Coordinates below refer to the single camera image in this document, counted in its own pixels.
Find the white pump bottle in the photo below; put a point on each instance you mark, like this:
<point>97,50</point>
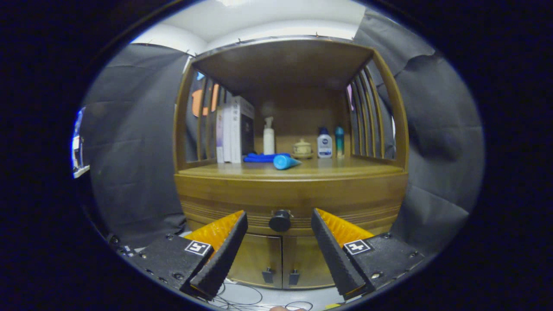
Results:
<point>268,140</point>

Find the teal slim bottle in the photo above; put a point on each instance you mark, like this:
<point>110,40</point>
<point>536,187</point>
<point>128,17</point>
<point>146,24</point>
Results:
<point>339,142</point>

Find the pale purple book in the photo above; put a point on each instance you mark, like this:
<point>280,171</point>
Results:
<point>219,138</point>

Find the wooden countertop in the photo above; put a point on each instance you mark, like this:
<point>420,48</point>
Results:
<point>337,168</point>

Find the white lotion bottle blue cap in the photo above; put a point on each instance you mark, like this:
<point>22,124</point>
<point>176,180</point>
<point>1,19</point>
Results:
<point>324,144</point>

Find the black and white book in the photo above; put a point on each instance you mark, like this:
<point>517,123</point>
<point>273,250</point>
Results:
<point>244,131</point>

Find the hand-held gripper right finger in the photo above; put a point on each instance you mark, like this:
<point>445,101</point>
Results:
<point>335,255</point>

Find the wooden cabinet door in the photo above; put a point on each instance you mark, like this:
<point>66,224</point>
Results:
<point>255,261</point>
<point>309,263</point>

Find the wooden drawer with black knob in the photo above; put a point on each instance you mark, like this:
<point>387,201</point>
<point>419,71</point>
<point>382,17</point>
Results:
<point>293,194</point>

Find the black backdrop cloth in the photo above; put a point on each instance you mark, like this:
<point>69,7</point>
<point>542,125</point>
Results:
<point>129,151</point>

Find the wooden cabinet with slatted sides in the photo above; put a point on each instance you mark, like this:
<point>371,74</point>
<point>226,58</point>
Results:
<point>285,69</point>

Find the blue and white tube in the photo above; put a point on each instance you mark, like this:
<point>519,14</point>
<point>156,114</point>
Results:
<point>283,162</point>

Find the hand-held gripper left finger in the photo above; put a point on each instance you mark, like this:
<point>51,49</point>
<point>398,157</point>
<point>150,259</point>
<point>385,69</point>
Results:
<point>222,255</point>

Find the beige lidded teacup with saucer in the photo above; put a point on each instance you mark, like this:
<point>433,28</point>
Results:
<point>302,149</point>

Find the white stand with screen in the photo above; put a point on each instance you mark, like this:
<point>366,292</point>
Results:
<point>78,149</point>

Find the blue folded cloth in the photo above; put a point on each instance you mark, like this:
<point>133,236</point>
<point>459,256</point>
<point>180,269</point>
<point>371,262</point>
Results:
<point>257,158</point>

